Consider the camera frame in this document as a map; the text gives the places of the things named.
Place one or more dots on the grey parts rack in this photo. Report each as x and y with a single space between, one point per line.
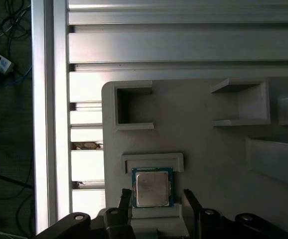
196 149

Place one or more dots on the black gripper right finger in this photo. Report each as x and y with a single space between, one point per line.
208 224

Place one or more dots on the silver CPU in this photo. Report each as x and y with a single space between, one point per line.
152 188

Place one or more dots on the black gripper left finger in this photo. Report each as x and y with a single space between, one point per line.
119 221

